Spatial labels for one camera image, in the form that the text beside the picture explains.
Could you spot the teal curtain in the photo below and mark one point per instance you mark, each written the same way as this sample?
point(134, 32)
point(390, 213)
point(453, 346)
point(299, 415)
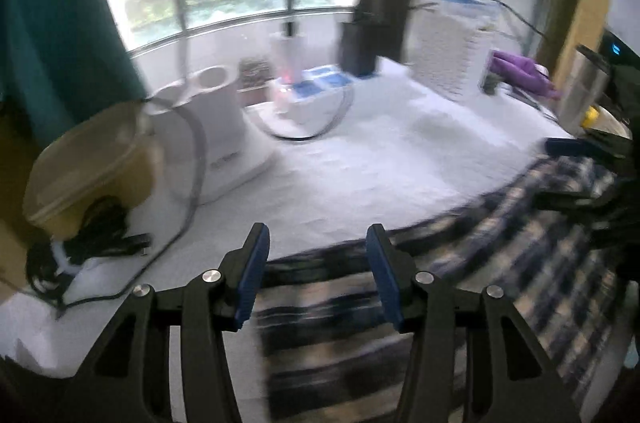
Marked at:
point(55, 28)

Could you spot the white perforated basket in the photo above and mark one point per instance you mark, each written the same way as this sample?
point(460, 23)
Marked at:
point(445, 53)

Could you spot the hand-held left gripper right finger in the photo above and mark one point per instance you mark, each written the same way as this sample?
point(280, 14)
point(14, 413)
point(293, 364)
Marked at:
point(387, 283)

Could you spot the yellow lidded container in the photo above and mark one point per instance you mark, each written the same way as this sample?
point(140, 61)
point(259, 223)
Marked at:
point(85, 163)

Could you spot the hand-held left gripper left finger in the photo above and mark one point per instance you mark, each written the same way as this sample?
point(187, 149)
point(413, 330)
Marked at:
point(248, 278)

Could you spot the white appliance with cups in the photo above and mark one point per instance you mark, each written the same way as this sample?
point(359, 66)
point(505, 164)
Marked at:
point(220, 138)

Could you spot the white and blue box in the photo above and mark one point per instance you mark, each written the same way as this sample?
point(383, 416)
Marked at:
point(320, 88)

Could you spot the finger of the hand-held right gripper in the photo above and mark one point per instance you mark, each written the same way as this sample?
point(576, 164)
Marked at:
point(570, 147)
point(580, 203)

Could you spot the small green figurine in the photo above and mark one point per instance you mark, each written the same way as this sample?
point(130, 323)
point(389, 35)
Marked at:
point(491, 83)

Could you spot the small yellow figurine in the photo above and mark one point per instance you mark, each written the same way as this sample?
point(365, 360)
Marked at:
point(590, 117)

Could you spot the plaid pants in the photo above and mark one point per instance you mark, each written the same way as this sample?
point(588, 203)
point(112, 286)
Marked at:
point(500, 243)

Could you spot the purple cloth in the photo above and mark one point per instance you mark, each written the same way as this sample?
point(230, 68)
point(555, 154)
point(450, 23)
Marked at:
point(520, 68)

